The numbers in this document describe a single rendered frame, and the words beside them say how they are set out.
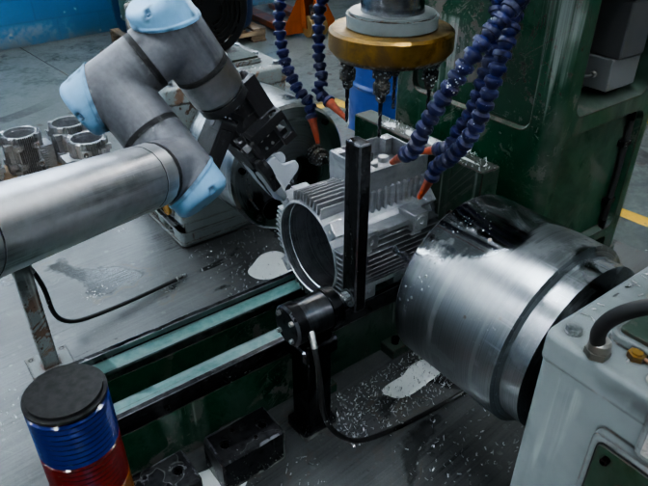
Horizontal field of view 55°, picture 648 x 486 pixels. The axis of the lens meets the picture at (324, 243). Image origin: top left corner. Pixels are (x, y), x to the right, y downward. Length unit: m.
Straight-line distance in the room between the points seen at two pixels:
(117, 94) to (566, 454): 0.63
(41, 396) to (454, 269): 0.47
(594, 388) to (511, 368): 0.13
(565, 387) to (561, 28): 0.52
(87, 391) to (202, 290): 0.80
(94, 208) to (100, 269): 0.78
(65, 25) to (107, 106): 5.88
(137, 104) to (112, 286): 0.63
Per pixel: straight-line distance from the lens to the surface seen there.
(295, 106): 1.14
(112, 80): 0.79
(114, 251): 1.44
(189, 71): 0.81
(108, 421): 0.51
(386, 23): 0.88
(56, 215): 0.58
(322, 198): 0.93
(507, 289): 0.73
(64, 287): 1.36
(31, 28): 6.56
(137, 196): 0.66
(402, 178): 0.98
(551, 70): 1.00
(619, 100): 1.15
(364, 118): 1.13
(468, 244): 0.77
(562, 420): 0.69
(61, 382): 0.51
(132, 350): 0.98
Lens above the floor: 1.55
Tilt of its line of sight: 33 degrees down
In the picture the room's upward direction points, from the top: straight up
